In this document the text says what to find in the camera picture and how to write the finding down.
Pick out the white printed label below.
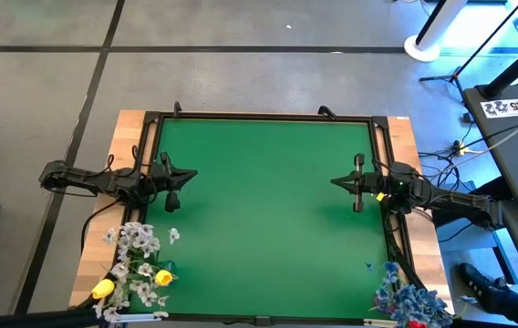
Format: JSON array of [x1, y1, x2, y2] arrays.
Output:
[[481, 97, 518, 119]]

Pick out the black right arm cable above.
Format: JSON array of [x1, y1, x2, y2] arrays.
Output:
[[382, 211, 427, 291]]

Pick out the yellow flower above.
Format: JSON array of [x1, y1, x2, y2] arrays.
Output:
[[90, 278, 116, 301]]

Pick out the black desk base frame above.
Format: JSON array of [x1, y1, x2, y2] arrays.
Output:
[[430, 175, 518, 286]]

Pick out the white cable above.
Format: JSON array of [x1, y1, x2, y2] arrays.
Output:
[[436, 107, 518, 183]]

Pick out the person's shoe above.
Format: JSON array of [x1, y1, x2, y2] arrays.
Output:
[[458, 262, 511, 302]]

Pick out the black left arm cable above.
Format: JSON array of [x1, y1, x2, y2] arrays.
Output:
[[79, 196, 126, 256]]

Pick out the blue artificial flower bunch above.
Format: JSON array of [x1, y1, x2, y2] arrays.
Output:
[[374, 261, 424, 315], [390, 282, 479, 328]]

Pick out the green table mat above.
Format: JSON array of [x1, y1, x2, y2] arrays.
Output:
[[129, 117, 399, 319]]

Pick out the long black bar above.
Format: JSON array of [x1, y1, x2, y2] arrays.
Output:
[[0, 307, 105, 328]]

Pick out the yellow tulip green stem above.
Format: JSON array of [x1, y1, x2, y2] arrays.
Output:
[[154, 269, 174, 288]]

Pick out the black floor cables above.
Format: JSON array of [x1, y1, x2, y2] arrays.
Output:
[[418, 122, 474, 192]]

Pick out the white artificial flower bunch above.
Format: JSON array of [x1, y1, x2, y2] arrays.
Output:
[[101, 221, 181, 283], [92, 261, 171, 323]]

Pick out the floor stand round white base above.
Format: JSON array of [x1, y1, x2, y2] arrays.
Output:
[[403, 0, 470, 64]]

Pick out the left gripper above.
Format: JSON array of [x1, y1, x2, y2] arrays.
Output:
[[149, 151, 199, 214]]

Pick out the silver frame bracket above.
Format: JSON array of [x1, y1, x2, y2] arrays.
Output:
[[109, 311, 163, 324], [362, 318, 399, 328]]

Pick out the thin black tripod stand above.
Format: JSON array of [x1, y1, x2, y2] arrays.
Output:
[[419, 0, 518, 100]]

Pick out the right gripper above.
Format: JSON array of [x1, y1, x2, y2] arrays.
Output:
[[330, 153, 381, 214]]

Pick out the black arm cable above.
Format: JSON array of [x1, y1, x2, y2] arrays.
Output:
[[382, 211, 427, 291], [79, 196, 126, 256]]

